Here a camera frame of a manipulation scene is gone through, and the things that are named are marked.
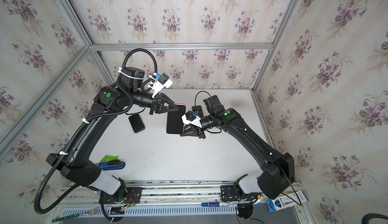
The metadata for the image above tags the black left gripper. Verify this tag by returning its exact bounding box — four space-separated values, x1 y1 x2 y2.
129 90 179 115

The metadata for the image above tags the black phone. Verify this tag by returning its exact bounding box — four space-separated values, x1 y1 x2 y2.
166 106 186 135
128 114 145 133

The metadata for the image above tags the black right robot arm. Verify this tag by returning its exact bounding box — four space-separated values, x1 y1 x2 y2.
180 95 295 200

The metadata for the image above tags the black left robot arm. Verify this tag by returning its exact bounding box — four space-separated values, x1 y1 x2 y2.
45 67 178 199

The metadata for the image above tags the blue marker pen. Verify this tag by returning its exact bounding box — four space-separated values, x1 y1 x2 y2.
201 202 228 207

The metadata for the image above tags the blue stapler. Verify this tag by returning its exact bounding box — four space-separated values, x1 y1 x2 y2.
96 159 126 171

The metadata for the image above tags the green card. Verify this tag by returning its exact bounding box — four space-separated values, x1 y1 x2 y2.
100 155 118 163

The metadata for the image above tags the blue white box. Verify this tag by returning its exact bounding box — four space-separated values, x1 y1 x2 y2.
267 191 307 212

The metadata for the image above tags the green ruler strip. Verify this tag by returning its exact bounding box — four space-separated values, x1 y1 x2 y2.
52 210 96 223

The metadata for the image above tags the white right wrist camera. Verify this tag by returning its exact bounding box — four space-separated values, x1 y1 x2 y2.
181 110 202 128

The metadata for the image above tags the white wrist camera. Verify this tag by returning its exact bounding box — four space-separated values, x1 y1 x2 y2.
181 110 202 128
149 73 173 98

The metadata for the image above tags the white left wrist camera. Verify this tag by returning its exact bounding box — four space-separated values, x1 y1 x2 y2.
149 73 173 98

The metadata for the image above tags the black corrugated cable conduit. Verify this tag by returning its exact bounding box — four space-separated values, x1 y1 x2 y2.
34 48 158 215

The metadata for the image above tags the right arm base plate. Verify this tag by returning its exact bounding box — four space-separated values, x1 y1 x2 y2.
220 185 261 203

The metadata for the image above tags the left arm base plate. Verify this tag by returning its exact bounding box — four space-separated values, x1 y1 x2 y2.
99 187 143 204

